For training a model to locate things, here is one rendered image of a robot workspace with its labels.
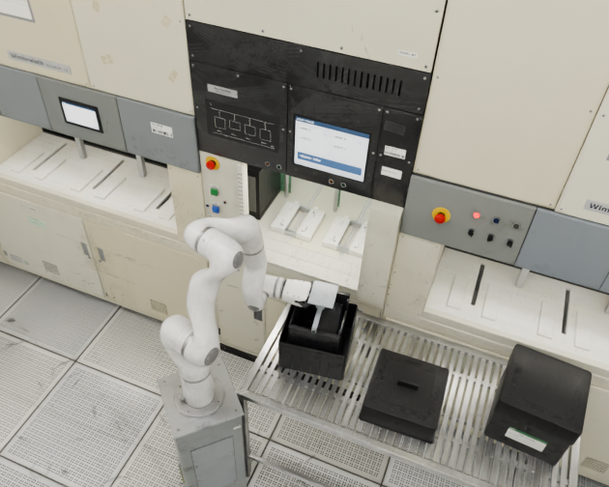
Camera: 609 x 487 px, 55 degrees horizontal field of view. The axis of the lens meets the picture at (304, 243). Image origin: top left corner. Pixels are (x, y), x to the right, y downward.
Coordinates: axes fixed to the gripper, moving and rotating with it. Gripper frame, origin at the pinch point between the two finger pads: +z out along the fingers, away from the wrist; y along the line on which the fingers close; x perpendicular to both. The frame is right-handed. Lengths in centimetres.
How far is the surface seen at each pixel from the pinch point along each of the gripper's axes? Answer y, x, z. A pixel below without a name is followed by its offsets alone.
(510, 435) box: 25, -25, 79
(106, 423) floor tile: 21, -110, -103
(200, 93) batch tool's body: -37, 58, -59
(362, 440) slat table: 37, -33, 26
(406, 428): 30, -29, 41
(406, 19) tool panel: -26, 102, 13
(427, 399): 20, -23, 47
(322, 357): 13.6, -19.4, 4.5
